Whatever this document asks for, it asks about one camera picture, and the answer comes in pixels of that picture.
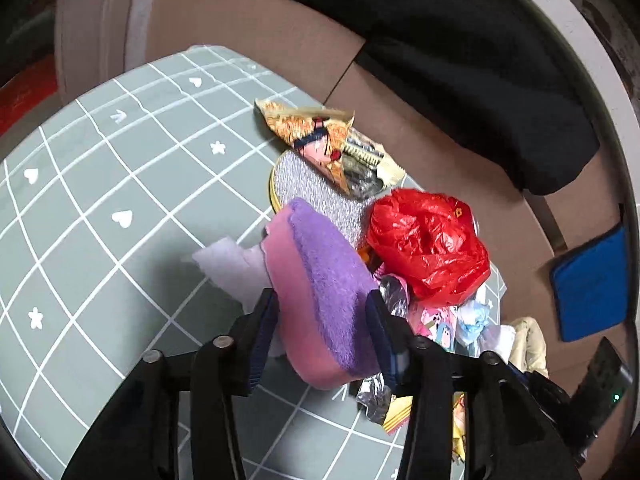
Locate red plastic bag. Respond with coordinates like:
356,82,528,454
366,188,492,307

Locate light blue plastic scrap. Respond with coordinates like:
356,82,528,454
457,300,491,346

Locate grey round scouring pad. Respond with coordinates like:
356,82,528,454
269,150,381,251

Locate purple and pink sponge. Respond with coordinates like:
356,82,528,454
265,197,386,391

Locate black cloth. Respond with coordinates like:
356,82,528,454
205,0,601,196

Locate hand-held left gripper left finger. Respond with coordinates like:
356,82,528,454
62,287,281,480

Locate brown cardboard panel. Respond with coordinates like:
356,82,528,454
55,0,571,341

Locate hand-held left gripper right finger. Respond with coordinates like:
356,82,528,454
365,290,583,480

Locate pink cartoon print wrapper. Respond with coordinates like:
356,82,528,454
407,302,461,351

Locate grey curved rim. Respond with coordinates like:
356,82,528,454
485,0,640,311

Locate cartoon print snack wrapper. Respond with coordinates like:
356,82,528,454
255,99,406,198

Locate blue cloth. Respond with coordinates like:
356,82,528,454
550,225,630,343

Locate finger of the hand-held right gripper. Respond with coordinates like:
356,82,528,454
507,362,573,418

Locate grey gridded mat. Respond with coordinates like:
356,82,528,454
0,45,508,480

